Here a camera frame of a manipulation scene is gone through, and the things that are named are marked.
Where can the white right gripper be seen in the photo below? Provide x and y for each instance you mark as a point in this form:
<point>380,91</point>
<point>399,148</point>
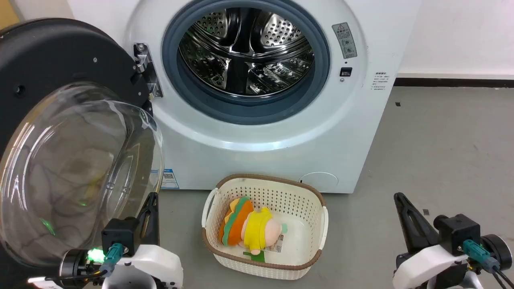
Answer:
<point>425,267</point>

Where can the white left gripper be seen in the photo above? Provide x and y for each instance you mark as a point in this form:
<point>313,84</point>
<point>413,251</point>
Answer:
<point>156,265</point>

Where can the black washer door glass bowl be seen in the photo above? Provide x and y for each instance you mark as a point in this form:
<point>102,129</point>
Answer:
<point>60,52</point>

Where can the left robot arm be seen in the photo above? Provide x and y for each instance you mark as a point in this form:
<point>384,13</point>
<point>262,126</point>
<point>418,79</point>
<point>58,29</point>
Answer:
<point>74,267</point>

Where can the white front-load washing machine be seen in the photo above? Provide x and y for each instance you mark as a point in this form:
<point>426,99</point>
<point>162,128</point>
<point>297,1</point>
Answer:
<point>361,140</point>

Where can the metal door hinge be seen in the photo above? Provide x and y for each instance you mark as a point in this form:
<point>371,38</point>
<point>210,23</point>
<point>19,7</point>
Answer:
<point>141,54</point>

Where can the blue white energy label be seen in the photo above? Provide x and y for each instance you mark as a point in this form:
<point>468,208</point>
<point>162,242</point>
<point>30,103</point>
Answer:
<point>169,179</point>

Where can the plush doll yellow shirt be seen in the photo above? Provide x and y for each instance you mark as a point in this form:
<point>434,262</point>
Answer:
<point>257,226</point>

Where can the round white filter cover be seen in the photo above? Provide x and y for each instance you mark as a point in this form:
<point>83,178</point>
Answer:
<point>319,182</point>

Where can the cream plastic laundry basket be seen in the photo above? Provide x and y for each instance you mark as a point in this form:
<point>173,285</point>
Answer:
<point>305,208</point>

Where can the white doll tag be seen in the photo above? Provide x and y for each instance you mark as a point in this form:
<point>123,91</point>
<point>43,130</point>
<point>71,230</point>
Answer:
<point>274,244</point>

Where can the grey warning sticker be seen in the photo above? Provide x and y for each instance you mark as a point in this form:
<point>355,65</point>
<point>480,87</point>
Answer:
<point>344,40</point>

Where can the stainless steel washer drum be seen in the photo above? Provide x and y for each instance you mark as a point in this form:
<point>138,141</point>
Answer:
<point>281,32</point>

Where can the tan wooden board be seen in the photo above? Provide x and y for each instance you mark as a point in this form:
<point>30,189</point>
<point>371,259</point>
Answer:
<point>7,12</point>

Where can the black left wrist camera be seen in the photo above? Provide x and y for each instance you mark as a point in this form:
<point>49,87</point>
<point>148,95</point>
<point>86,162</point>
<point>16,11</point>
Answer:
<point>120,235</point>

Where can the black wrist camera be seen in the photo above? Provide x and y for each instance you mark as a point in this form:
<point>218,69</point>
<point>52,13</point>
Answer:
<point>120,235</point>
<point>457,233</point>

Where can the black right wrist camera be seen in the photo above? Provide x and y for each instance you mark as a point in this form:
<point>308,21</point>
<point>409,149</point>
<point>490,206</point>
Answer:
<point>457,233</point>

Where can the black wall baseboard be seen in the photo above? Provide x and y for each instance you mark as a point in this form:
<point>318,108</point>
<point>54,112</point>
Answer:
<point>453,82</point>

